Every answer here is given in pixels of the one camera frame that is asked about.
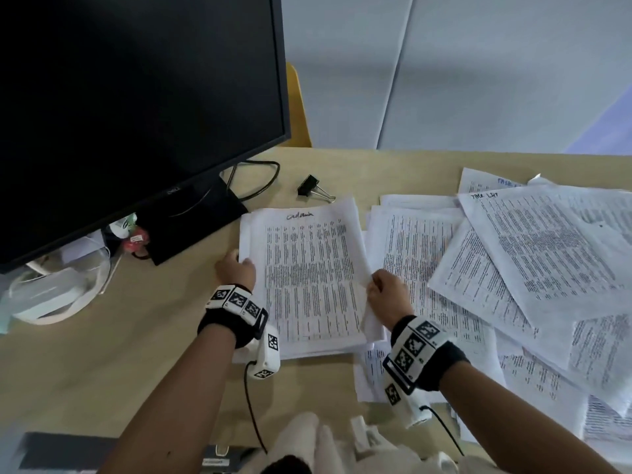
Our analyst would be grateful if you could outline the black binder clip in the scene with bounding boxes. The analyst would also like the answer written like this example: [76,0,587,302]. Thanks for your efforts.
[297,174,336,203]

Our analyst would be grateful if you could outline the left wrist camera with markers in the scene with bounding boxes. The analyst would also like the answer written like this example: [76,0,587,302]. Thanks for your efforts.
[197,283,281,381]

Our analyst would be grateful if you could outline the person's right hand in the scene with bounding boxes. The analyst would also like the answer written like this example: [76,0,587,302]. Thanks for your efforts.
[367,269,416,332]

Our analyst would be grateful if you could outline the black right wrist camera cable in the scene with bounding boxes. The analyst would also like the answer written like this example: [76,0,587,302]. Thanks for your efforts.
[424,405,466,458]

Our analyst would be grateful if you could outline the person's right forearm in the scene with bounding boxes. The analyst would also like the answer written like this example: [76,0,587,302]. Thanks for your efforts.
[437,362,624,474]

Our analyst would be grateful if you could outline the yellow wooden board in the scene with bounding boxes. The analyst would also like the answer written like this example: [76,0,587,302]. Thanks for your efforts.
[286,62,313,149]

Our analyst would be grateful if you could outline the white tote bag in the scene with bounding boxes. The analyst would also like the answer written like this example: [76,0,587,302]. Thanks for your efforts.
[0,231,125,327]

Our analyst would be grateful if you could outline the small white and green cup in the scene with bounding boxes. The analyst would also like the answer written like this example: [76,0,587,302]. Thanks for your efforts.
[109,215,140,240]

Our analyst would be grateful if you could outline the black computer monitor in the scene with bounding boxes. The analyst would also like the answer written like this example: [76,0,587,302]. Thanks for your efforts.
[0,0,292,275]

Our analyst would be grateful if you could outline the small red trinket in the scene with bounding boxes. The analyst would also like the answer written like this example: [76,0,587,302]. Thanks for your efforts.
[122,227,151,260]

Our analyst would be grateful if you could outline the black flat case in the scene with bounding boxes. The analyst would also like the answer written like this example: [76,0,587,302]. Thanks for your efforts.
[22,431,268,474]

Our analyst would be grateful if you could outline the right wrist camera with markers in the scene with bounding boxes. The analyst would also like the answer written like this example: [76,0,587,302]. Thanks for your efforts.
[382,315,471,430]

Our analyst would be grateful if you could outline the person's left hand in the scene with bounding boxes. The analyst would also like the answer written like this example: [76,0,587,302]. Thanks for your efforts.
[214,249,257,295]

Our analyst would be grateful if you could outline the black monitor stand base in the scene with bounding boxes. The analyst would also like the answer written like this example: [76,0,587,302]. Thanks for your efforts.
[133,175,249,266]

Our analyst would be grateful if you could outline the person's white clothing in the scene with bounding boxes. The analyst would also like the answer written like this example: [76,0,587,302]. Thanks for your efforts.
[257,411,467,474]

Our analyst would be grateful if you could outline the pile of loose printed papers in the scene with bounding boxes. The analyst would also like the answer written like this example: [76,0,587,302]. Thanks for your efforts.
[353,167,632,463]

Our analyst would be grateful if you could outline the black left wrist camera cable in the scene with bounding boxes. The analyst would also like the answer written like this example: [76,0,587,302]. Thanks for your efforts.
[243,362,268,456]

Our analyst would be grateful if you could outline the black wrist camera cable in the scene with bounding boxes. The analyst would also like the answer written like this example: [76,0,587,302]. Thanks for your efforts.
[424,405,466,458]
[243,362,268,456]

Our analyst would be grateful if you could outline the wrist camera with markers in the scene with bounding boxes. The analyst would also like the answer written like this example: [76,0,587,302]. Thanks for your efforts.
[197,283,281,381]
[382,315,471,430]

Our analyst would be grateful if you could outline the person's left forearm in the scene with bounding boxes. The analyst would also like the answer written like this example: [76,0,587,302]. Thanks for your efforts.
[97,325,238,474]

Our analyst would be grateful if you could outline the black monitor cable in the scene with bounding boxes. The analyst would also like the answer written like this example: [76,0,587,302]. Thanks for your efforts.
[221,160,281,203]

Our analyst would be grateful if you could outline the stack of printed paper sheets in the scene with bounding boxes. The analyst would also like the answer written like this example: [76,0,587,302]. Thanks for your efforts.
[232,194,387,365]

